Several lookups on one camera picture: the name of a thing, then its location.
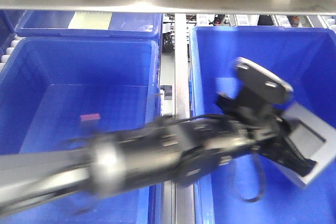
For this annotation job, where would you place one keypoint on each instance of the robot arm black silver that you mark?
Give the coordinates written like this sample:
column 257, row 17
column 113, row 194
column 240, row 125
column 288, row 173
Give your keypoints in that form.
column 183, row 151

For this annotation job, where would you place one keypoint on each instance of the small pink block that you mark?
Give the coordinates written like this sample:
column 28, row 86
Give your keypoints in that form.
column 90, row 120

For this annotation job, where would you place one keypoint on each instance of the gray square hollow base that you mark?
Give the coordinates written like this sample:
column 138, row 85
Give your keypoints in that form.
column 315, row 140

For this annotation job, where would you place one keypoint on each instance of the wrist camera black silver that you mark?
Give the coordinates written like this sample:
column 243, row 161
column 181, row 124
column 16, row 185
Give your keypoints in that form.
column 262, row 82

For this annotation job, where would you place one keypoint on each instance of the blue bin left front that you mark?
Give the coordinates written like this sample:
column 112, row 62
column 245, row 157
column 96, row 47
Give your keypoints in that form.
column 48, row 83

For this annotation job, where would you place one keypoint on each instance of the blue target bin right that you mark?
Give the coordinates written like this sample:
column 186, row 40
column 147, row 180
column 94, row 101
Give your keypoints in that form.
column 305, row 58

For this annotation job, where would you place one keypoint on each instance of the blue bin left rear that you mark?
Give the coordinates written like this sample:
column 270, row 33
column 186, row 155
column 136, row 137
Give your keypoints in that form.
column 90, row 24

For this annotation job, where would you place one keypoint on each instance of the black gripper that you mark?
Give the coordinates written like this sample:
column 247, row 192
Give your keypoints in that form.
column 247, row 125

